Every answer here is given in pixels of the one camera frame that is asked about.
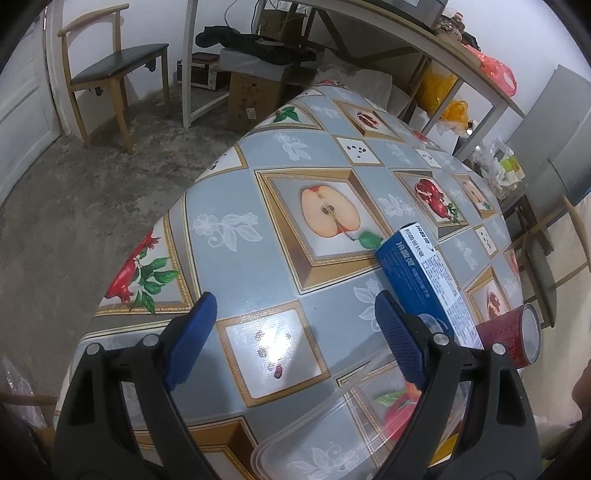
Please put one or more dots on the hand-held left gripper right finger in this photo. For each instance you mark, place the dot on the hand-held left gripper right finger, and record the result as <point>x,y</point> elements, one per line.
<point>401,337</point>

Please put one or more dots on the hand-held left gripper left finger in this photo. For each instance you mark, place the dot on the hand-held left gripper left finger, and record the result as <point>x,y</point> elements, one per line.
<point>194,341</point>

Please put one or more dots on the blue toothpaste box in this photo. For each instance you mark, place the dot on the blue toothpaste box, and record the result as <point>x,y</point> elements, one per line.
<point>425,277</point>

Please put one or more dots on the red metal can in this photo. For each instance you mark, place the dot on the red metal can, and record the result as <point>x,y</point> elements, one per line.
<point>503,332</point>

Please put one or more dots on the clear plastic food container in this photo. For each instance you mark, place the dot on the clear plastic food container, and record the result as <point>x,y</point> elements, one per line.
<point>323,429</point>

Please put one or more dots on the wooden chair black seat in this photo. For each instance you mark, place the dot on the wooden chair black seat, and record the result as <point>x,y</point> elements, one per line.
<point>540,286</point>
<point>120,60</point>

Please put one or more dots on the fruit print tablecloth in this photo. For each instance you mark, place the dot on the fruit print tablecloth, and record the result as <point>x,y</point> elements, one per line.
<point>221,194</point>

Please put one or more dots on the dark wooden stool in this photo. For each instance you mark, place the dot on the dark wooden stool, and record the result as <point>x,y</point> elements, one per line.
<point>526,221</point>

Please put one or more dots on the crumpled plastic bags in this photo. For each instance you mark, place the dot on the crumpled plastic bags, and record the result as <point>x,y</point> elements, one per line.
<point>496,161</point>

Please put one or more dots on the yellow plastic bag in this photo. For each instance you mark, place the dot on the yellow plastic bag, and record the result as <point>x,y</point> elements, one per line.
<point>455,115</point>

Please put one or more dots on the cardboard box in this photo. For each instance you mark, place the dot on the cardboard box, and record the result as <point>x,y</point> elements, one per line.
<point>272,25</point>
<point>254,101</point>

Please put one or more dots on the white sack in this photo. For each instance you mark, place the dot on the white sack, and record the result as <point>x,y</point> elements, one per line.
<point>355,83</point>

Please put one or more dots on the grey refrigerator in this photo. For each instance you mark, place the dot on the grey refrigerator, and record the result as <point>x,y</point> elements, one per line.
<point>558,120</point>

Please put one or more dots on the small toaster oven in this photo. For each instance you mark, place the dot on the small toaster oven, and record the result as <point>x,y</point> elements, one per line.
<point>203,74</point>

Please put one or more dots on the long white-framed table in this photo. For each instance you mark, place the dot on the long white-framed table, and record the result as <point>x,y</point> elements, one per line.
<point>189,69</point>

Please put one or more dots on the orange plastic bag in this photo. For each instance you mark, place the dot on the orange plastic bag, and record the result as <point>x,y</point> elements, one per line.
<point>494,71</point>

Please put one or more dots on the white door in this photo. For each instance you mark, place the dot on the white door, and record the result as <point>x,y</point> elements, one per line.
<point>23,115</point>

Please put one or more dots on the black cloth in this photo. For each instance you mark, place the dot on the black cloth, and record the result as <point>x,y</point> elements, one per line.
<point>258,46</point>

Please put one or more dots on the brown jar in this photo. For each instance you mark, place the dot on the brown jar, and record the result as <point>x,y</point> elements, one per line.
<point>450,27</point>

